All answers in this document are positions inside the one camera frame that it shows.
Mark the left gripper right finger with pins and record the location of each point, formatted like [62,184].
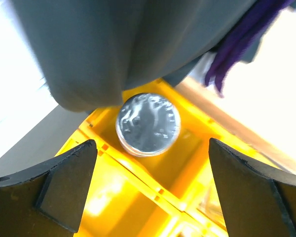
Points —
[257,200]

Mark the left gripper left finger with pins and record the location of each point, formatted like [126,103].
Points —
[48,199]

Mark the white salt canister front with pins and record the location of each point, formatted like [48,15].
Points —
[147,125]

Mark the wooden clothes rack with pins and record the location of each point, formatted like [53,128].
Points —
[207,101]

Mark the yellow bin organizer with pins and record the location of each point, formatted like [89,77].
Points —
[156,196]

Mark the dark green hanging garment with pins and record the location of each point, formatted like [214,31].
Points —
[90,51]

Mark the purple hanging cloth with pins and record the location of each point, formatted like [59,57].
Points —
[255,20]

